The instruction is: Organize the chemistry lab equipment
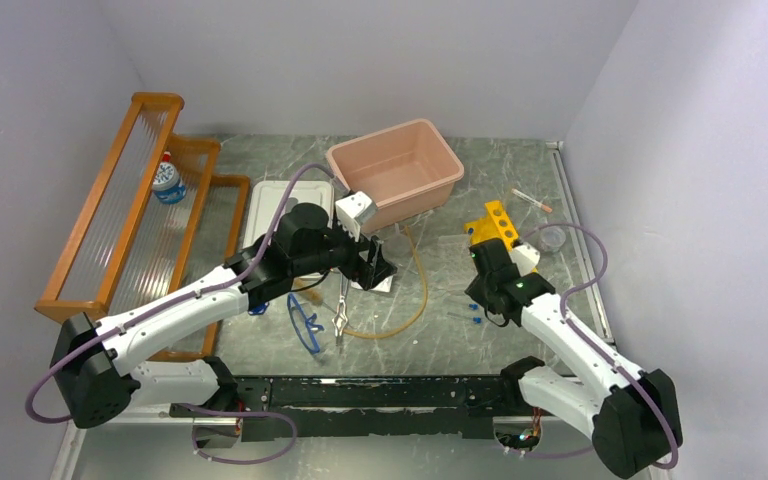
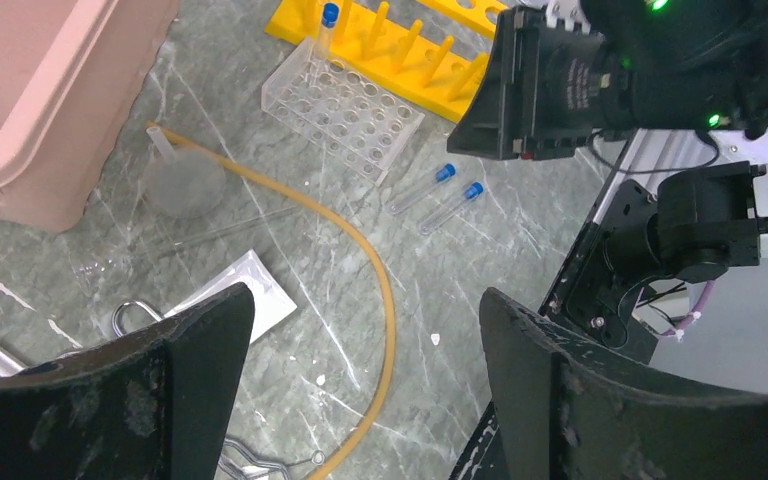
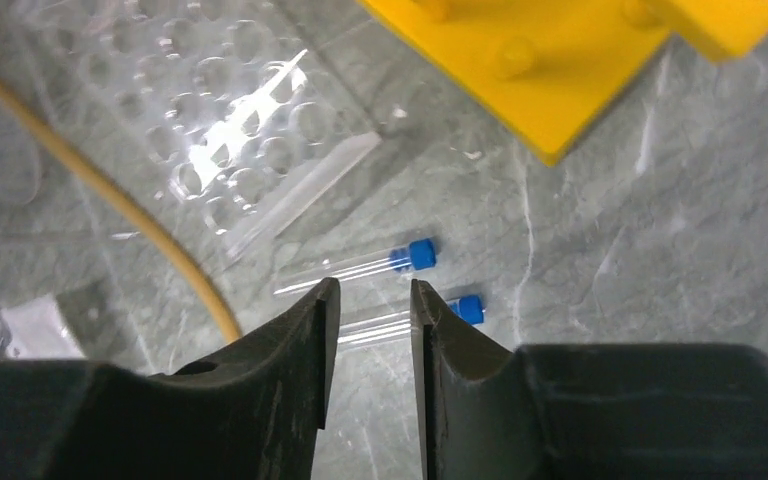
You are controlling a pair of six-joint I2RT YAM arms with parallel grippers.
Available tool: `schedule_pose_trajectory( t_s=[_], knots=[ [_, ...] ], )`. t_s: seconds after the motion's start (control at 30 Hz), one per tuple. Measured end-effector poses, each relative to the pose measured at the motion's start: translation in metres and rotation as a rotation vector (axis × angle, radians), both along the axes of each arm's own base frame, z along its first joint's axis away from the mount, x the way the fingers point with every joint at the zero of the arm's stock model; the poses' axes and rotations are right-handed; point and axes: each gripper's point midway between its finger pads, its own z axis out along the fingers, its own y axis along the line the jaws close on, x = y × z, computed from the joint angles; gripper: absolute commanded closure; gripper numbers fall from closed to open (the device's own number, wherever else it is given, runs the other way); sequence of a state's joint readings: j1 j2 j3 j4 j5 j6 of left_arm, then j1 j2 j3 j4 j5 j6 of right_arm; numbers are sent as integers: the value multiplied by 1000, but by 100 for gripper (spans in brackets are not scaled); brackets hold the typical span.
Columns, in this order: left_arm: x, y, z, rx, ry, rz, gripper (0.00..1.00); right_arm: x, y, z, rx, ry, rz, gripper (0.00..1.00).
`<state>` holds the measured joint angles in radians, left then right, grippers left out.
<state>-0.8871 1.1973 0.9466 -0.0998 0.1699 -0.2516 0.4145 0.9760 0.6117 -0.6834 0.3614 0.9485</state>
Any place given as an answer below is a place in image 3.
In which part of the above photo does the clear acrylic tube rack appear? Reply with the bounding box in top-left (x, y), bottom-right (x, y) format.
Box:
top-left (14, 1), bottom-right (380, 260)

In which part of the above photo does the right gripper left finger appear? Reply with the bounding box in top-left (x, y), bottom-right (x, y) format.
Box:
top-left (0, 278), bottom-right (341, 479)

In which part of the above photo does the yellow rubber tubing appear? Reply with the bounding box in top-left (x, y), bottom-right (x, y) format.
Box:
top-left (0, 80), bottom-right (243, 343)

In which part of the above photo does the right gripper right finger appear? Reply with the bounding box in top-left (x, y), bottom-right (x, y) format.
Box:
top-left (410, 280), bottom-right (768, 479)

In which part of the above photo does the blue capped test tube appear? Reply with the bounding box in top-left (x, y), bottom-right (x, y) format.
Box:
top-left (272, 237), bottom-right (437, 297)

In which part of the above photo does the yellow test tube rack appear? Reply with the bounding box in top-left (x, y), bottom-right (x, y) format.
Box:
top-left (365, 0), bottom-right (768, 166)

